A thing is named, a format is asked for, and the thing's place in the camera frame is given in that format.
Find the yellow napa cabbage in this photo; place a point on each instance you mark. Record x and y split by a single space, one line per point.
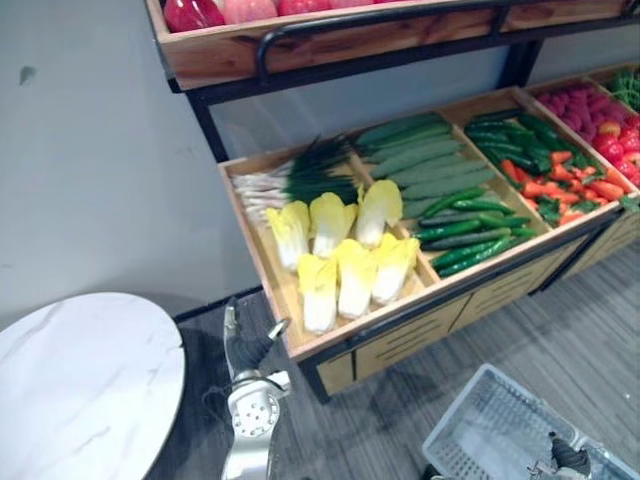
317 295
330 225
290 235
377 215
395 270
355 285

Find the grey plastic shopping basket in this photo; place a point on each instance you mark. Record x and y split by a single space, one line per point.
480 430

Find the orange carrot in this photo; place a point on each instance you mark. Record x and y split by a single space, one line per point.
532 190
571 218
509 171
606 190
561 157

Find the red apple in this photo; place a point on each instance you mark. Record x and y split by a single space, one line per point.
300 5

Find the wooden produce stand black frame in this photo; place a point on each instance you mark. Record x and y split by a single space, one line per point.
400 345

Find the pale green loofah gourd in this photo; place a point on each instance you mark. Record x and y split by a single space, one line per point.
415 140
440 191
417 207
450 177
435 166
400 130
420 151

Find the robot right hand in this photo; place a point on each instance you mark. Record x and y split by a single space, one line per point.
567 450

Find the green onion bunch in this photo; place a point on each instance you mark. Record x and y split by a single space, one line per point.
310 175

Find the dark green cucumber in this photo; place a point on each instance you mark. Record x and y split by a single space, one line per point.
470 252
452 201
492 118
485 206
465 239
505 220
470 265
537 129
445 220
510 156
447 231
487 136

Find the pink apple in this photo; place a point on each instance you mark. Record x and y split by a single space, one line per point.
250 9

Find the round white marble table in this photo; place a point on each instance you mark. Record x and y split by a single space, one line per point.
85 380

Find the red bell pepper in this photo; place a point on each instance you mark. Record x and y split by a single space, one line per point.
192 12

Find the green leafy herb bunch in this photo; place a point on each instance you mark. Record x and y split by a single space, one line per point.
625 90

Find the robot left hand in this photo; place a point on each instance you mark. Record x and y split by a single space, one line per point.
247 355

